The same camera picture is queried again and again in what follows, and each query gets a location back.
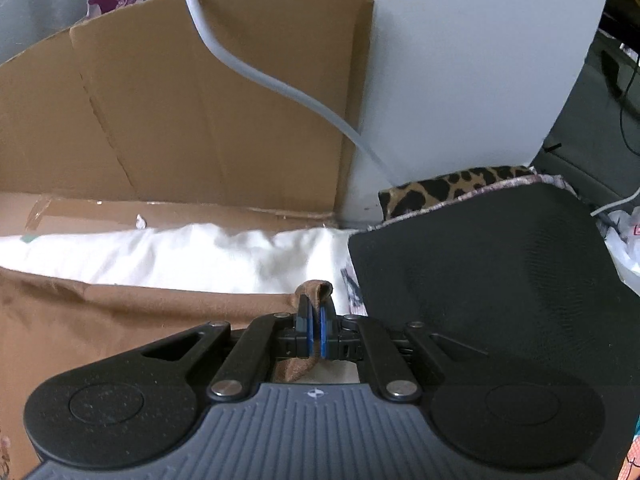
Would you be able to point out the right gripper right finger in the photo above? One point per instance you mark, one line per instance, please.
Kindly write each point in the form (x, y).
(365, 342)

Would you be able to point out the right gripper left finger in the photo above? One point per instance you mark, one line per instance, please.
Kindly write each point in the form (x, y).
(266, 341)

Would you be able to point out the brown cardboard sheet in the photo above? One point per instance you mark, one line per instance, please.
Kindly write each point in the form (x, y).
(132, 107)

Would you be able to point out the brown t-shirt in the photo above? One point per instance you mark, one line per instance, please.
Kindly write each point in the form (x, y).
(50, 325)

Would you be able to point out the cream cartoon print blanket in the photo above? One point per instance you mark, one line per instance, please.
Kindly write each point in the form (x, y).
(195, 258)

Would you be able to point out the leopard print cloth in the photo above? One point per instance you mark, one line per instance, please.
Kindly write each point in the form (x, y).
(431, 194)

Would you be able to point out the black folded garment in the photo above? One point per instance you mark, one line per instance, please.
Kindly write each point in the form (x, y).
(522, 272)

